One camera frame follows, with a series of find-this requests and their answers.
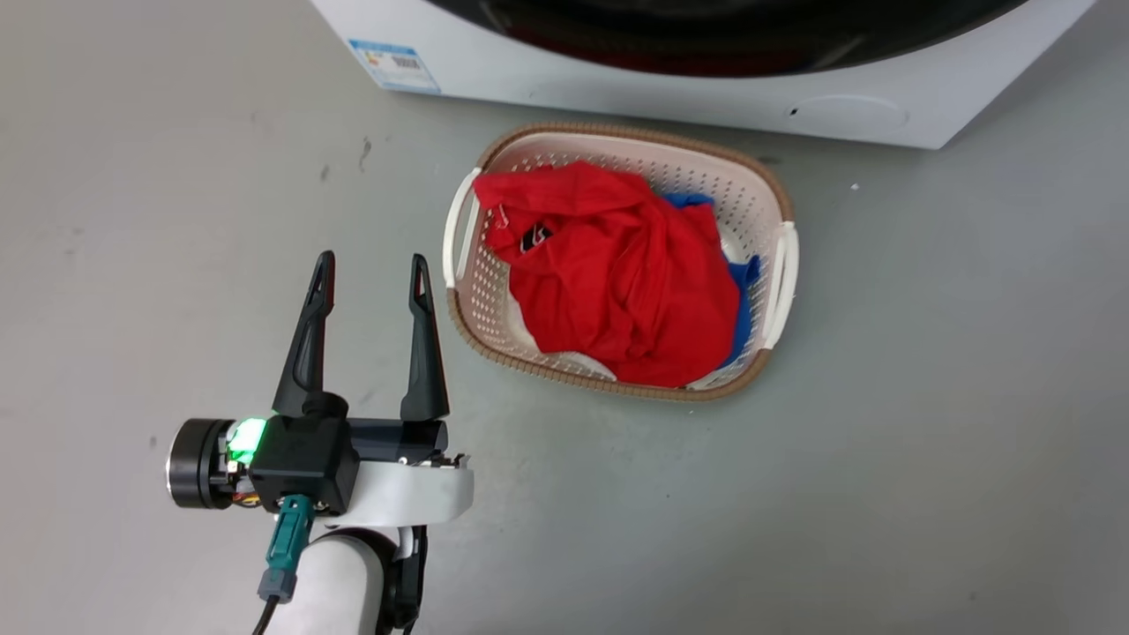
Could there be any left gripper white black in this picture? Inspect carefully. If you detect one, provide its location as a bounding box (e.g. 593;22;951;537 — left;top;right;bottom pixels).
167;250;475;529

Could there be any white washing machine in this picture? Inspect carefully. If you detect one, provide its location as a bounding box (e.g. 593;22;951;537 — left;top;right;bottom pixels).
309;0;1099;151

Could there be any dark glass washing machine door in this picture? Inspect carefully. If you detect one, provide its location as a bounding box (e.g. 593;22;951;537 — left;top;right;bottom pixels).
423;0;1029;78

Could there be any white garment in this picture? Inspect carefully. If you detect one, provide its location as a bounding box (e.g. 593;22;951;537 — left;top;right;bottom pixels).
506;225;752;391

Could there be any red garment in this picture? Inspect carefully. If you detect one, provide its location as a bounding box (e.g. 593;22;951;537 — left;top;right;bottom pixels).
473;161;742;389

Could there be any blue energy label sticker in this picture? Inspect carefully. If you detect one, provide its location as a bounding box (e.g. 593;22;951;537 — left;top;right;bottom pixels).
347;38;442;95

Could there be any blue garment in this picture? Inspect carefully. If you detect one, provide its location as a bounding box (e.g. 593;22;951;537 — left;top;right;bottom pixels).
662;192;761;370

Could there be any beige perforated laundry basket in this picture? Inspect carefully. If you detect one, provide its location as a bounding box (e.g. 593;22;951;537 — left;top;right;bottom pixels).
441;122;801;403

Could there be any teal cable connector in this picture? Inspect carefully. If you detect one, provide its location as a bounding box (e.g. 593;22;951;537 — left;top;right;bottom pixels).
258;494;316;606

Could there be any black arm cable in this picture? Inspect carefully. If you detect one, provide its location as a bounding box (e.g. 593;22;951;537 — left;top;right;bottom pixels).
385;526;430;635

